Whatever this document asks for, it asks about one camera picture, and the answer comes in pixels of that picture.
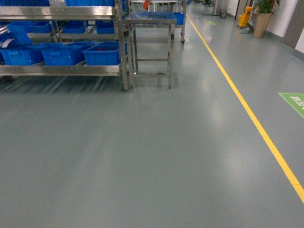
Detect blue bin with red parts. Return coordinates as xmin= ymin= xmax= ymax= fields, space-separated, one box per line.
xmin=83 ymin=41 xmax=121 ymax=66

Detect stainless steel side table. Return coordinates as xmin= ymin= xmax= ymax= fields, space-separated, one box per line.
xmin=124 ymin=12 xmax=177 ymax=89

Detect blue plastic bin middle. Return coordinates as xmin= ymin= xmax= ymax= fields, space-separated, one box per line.
xmin=41 ymin=42 xmax=95 ymax=66

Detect stainless steel flow rack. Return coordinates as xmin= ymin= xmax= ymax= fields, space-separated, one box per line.
xmin=0 ymin=0 xmax=131 ymax=91

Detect grey trash can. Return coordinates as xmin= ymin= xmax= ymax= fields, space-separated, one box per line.
xmin=220 ymin=9 xmax=228 ymax=19

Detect yellow mop bucket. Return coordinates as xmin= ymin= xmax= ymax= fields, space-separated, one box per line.
xmin=237 ymin=6 xmax=252 ymax=28

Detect green floor sign sticker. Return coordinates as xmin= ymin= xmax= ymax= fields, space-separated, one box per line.
xmin=279 ymin=93 xmax=304 ymax=118

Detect potted plant beige planter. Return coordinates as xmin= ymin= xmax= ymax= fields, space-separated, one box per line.
xmin=253 ymin=0 xmax=280 ymax=38

